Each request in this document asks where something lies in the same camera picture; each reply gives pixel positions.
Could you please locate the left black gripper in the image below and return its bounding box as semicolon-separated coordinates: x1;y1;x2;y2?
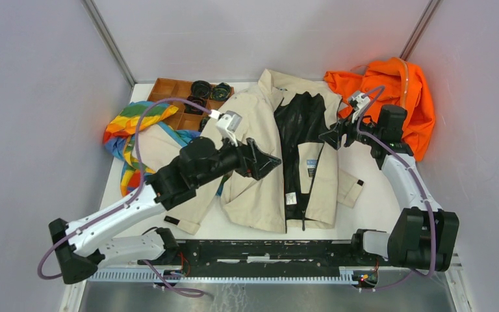
194;129;281;188

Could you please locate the rainbow striped garment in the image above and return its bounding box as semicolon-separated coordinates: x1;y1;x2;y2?
103;101;200;196

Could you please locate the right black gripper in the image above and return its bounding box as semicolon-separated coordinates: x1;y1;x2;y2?
319;109;382;150

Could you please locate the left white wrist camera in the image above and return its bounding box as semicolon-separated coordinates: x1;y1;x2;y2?
210;110;242;147

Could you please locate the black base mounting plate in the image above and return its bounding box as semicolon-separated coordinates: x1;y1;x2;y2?
163;239;381;279

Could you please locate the orange jacket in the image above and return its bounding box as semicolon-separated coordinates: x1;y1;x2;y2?
324;57;435;161

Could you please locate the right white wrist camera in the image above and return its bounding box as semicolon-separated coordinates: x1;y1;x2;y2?
348;90;371;123

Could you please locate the black rolled sock far left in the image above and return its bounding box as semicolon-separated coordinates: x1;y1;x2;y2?
190;80;212;99

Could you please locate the purple cable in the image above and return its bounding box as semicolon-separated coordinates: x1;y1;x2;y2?
355;85;437;291
37;97;216;298

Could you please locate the brown wooden compartment tray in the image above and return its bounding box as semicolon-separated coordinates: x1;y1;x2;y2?
148;78;235;131

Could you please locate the black rolled sock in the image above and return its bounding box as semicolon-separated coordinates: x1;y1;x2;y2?
210;83;232;102
185;96;207;115
190;80;212;99
198;116;210;133

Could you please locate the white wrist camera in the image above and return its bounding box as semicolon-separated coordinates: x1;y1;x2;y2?
348;90;371;123
210;110;242;147

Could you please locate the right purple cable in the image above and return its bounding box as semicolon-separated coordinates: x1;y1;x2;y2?
355;85;437;291

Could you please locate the aluminium frame rail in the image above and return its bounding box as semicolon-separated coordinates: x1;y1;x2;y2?
88;253;463;286

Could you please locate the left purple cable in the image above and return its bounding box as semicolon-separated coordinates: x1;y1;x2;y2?
37;97;216;298

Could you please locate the black rolled sock near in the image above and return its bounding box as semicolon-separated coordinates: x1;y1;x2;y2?
198;116;210;133

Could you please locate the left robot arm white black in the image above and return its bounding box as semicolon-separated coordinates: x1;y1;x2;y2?
49;137;281;285

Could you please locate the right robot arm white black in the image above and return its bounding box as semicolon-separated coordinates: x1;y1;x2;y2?
319;105;459;275

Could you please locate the black rolled sock far right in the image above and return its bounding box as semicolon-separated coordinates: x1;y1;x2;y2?
210;83;232;102

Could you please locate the beige zip jacket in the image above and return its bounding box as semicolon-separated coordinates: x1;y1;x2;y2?
138;70;364;235

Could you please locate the black rolled sock middle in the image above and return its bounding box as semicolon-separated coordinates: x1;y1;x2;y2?
185;96;207;115

